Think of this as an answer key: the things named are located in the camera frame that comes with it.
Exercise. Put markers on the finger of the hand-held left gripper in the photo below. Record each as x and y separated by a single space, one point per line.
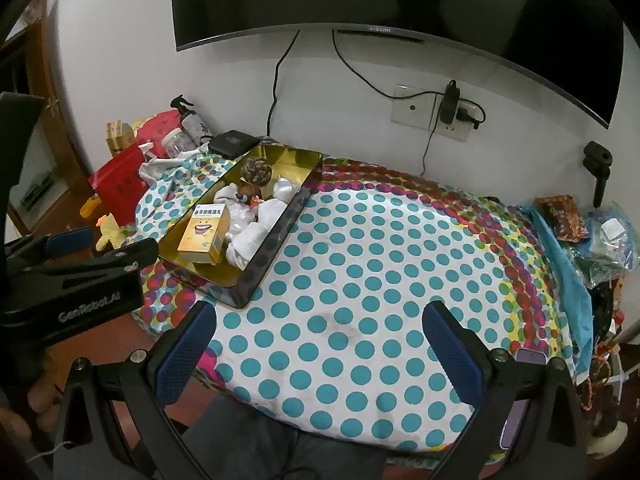
125 257
70 242

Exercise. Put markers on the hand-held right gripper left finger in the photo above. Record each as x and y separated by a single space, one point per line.
185 355

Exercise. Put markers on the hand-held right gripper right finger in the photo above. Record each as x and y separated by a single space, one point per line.
452 355

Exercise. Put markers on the gold tin box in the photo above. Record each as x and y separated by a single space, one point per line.
205 277

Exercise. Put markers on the yellow smiling face box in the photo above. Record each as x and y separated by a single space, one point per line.
205 232

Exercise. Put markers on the white towel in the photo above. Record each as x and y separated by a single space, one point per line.
245 246

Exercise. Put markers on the person's left hand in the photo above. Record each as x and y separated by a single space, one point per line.
45 400

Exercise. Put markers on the yellow duck toy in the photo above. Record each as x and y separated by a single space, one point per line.
110 232

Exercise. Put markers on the red bag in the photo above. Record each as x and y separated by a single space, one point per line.
117 182

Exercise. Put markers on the purple phone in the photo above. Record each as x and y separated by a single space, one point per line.
517 410

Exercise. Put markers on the white crumpled cloth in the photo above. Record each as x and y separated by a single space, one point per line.
165 164

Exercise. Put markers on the polka dot tablecloth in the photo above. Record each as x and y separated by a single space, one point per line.
375 285

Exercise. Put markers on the tall yellow box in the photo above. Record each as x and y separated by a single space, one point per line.
119 137

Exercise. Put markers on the clear plastic jar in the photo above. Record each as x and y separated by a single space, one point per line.
179 144

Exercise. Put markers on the wooden cabinet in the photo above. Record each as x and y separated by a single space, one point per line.
45 110

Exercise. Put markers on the blue cloth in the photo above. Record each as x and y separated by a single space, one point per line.
570 285

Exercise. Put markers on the spray bottle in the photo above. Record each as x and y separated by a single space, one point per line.
192 122

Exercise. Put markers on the black flat device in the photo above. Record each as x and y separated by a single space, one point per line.
232 142

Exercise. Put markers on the brown snack bag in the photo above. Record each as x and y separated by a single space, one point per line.
562 217

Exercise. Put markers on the white round object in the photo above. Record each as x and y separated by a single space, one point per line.
607 440

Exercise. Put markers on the clear plastic bags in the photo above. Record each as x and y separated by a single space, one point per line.
612 240

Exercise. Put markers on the black clamp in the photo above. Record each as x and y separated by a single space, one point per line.
599 170

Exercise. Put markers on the black charger adapter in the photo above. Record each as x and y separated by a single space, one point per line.
450 102

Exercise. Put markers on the black wall plug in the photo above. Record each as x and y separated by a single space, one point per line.
470 116

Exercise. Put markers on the white wall socket plate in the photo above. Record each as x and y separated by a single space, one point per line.
415 110

